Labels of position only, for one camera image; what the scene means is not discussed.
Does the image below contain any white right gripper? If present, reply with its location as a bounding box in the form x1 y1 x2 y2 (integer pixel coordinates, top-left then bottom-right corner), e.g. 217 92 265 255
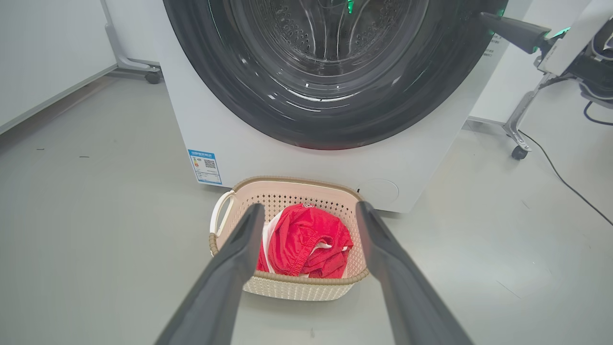
477 0 613 76

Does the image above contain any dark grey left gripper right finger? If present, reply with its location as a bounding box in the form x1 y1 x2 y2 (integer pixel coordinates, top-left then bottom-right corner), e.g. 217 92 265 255
355 201 475 345

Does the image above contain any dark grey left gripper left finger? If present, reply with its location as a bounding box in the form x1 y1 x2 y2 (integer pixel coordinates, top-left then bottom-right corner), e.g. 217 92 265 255
154 203 265 345

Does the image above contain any red garment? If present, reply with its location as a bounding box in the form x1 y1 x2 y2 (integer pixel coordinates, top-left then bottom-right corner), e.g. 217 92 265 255
256 203 354 279

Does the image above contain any black round glass washer door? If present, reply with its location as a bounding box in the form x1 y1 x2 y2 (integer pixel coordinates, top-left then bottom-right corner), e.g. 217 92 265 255
163 0 509 150

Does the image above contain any cream perforated basket brown rim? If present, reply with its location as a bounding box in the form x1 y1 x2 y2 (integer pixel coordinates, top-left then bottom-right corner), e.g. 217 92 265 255
209 176 370 301

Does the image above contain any white front-load washing machine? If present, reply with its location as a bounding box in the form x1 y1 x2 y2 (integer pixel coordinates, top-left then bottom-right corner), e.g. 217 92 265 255
158 0 534 214

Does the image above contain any metal leg with caster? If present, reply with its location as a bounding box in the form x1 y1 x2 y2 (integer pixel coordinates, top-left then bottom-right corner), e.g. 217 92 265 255
503 72 573 161
100 0 163 85

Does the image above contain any blue energy label sticker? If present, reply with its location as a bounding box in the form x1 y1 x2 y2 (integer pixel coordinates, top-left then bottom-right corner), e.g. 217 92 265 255
188 149 223 186

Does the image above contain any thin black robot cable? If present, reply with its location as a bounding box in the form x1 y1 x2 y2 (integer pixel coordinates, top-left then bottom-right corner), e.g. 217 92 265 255
582 100 613 127

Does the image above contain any black floor cable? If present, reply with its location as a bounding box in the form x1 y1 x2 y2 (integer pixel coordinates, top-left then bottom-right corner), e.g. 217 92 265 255
520 129 613 226

